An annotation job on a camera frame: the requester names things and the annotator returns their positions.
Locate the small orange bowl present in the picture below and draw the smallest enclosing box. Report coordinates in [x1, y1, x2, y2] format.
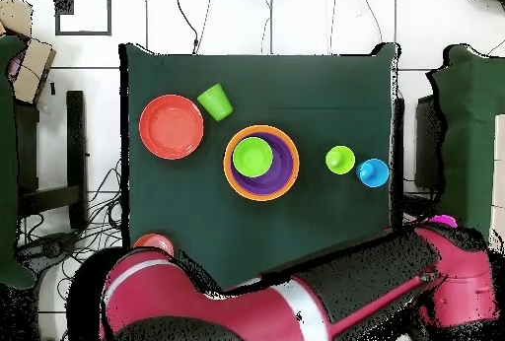
[132, 233, 176, 257]

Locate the lime green cup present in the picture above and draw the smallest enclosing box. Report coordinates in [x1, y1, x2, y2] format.
[325, 144, 357, 175]

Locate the purple bowl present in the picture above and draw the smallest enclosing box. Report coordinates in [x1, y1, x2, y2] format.
[229, 131, 296, 196]

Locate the green cloth covered table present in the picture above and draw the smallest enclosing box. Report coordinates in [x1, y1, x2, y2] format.
[0, 34, 37, 292]
[426, 43, 505, 239]

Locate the cardboard box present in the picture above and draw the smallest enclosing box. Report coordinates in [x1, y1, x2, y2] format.
[0, 0, 34, 39]
[11, 37, 57, 104]

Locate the blue cup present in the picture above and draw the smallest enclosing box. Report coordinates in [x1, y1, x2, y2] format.
[355, 158, 391, 189]

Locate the large orange bowl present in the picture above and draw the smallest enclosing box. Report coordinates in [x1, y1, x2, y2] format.
[222, 124, 301, 203]

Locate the dark green tablecloth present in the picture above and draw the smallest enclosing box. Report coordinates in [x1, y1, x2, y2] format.
[118, 42, 400, 292]

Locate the black cable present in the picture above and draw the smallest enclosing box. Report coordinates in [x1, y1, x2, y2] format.
[172, 0, 199, 55]

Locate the white box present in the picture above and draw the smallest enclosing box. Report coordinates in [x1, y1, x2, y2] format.
[489, 113, 505, 243]

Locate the wide red-orange bowl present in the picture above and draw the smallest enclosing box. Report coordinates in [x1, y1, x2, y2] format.
[138, 94, 205, 161]

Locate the large pink bowl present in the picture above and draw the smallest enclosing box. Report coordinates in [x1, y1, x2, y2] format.
[427, 214, 459, 229]

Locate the black chair frame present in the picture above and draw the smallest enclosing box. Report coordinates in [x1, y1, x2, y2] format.
[14, 89, 89, 232]

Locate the black stand base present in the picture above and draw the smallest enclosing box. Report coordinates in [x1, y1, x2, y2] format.
[15, 230, 80, 273]

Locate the small green bowl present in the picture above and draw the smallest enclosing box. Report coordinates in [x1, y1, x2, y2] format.
[231, 136, 274, 179]

